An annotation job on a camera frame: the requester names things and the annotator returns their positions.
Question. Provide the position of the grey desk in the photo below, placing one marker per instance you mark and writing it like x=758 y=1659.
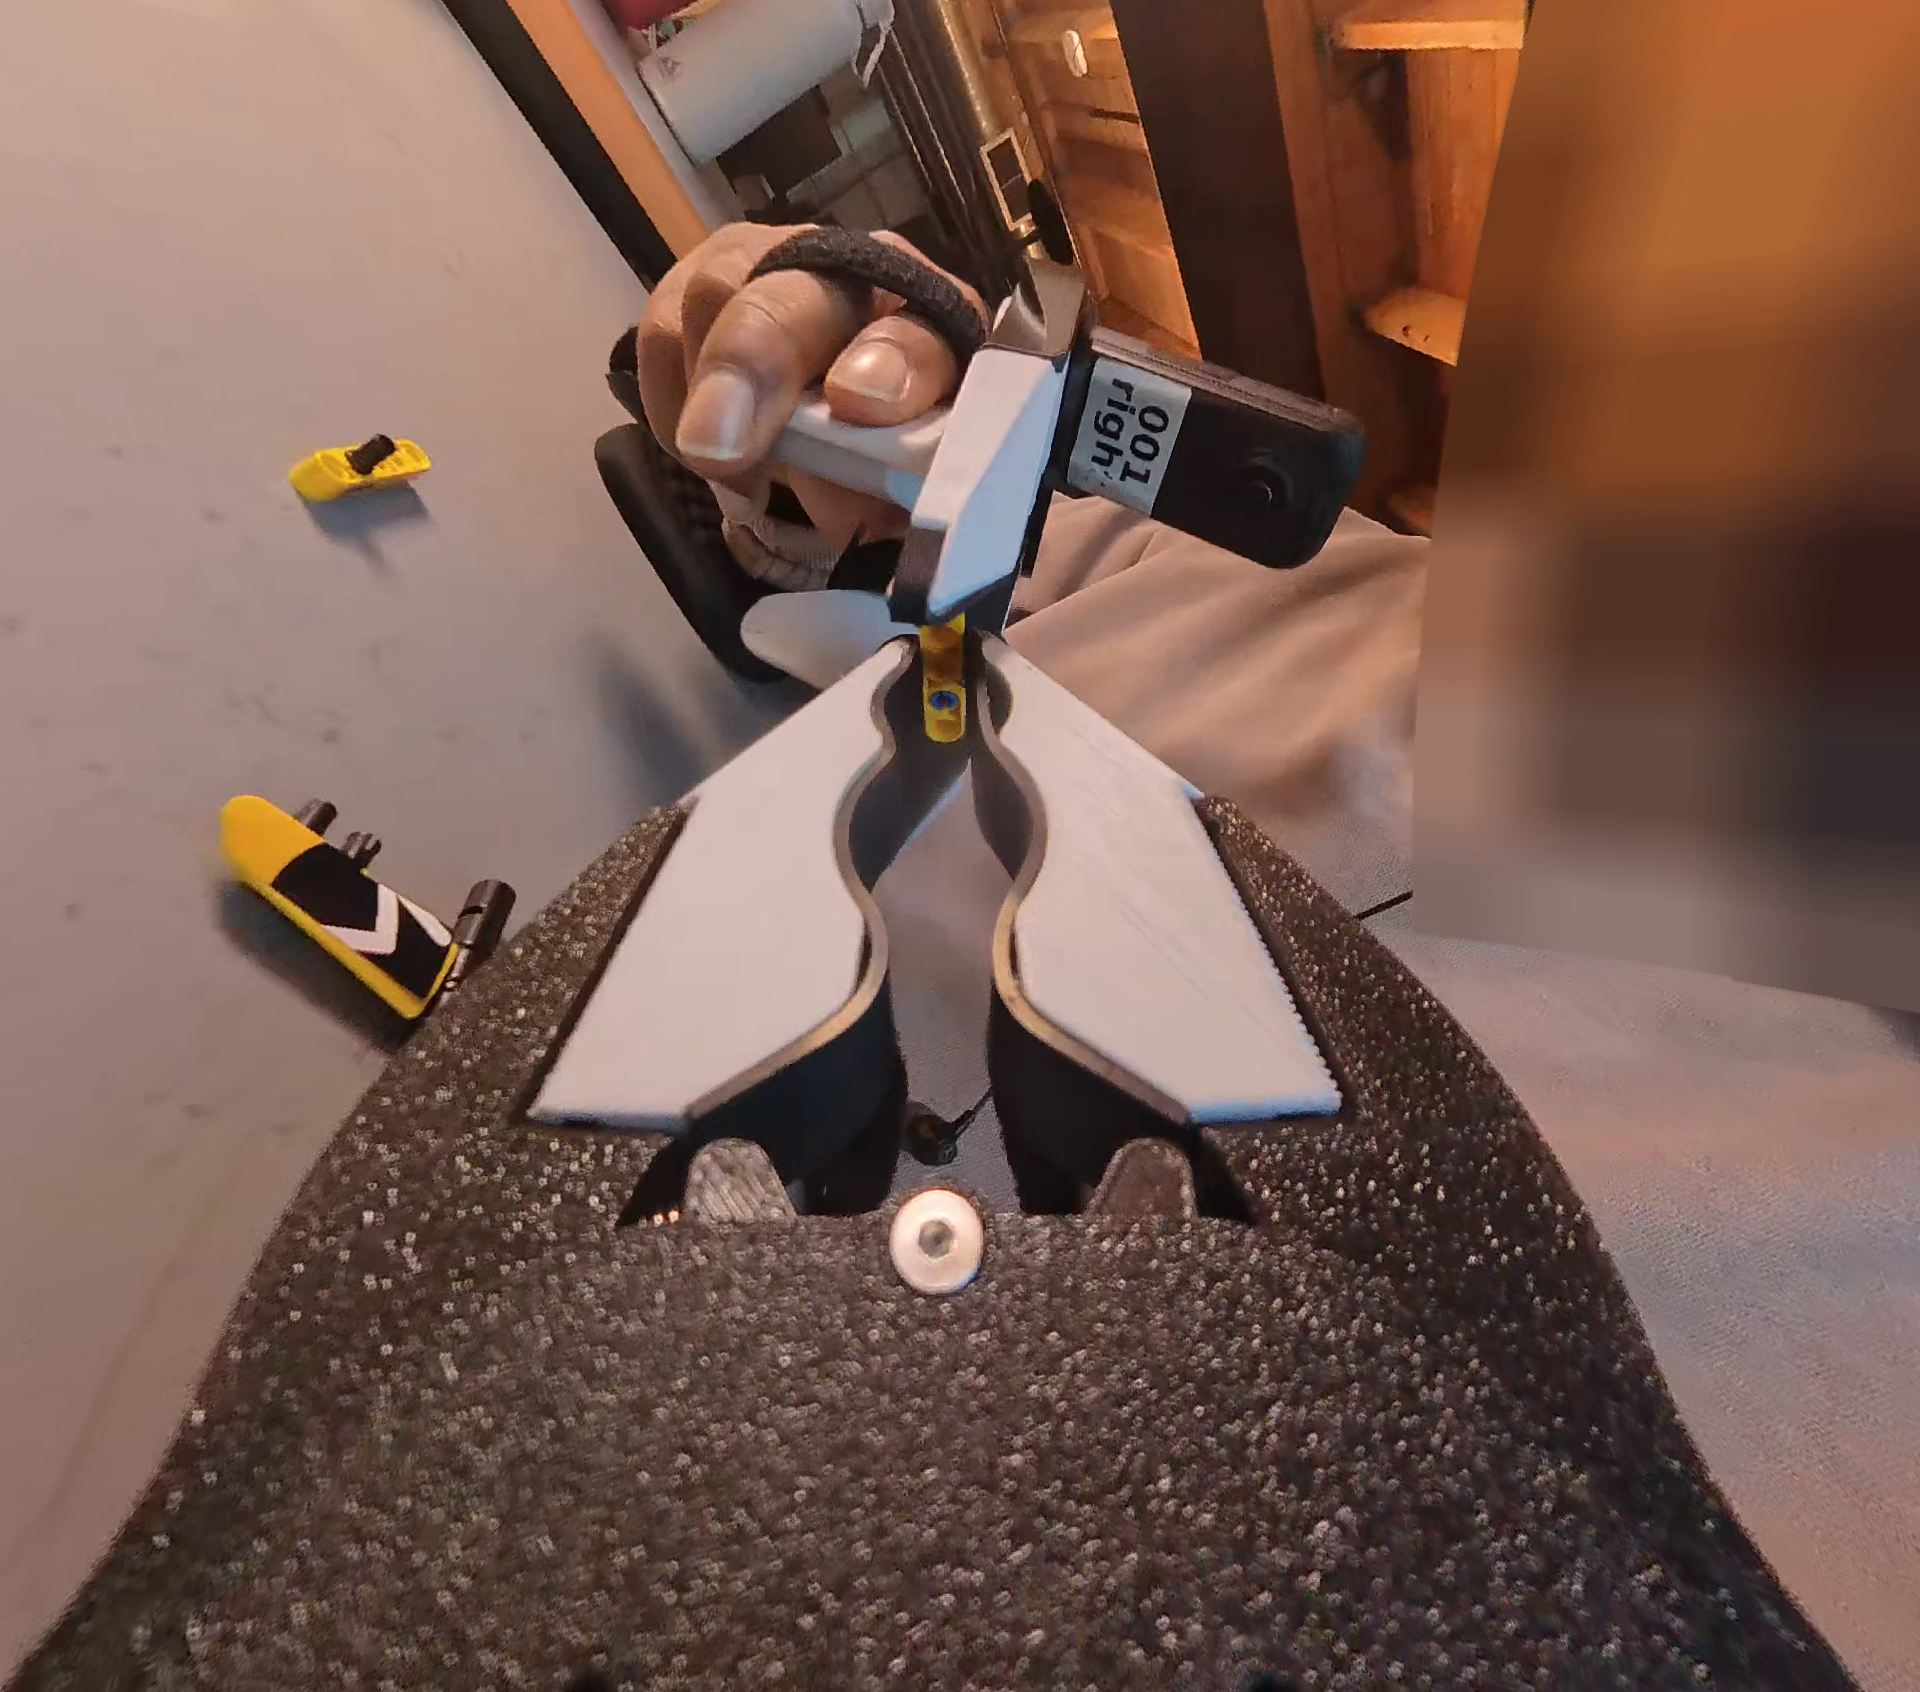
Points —
x=225 y=222

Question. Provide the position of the white water bottle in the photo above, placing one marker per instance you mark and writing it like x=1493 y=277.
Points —
x=758 y=57

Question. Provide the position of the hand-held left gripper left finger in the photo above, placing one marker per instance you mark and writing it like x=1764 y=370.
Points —
x=720 y=940

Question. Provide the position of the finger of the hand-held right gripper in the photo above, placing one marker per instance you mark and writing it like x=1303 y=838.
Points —
x=974 y=477

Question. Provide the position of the person's right forearm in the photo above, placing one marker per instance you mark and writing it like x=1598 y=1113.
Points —
x=1229 y=657

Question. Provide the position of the person's beige sweatshirt torso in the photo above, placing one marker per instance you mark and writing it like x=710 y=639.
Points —
x=1727 y=1196

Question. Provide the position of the long yellow holed beam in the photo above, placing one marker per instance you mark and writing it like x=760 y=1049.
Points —
x=942 y=673

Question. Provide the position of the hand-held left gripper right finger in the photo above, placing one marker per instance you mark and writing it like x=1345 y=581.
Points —
x=1155 y=958

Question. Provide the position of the yellow piece with black pins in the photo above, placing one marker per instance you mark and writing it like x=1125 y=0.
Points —
x=361 y=463

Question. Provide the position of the person's right hand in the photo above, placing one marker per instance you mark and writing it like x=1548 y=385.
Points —
x=749 y=328

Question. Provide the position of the yellow building panel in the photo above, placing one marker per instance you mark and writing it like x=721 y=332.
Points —
x=337 y=897

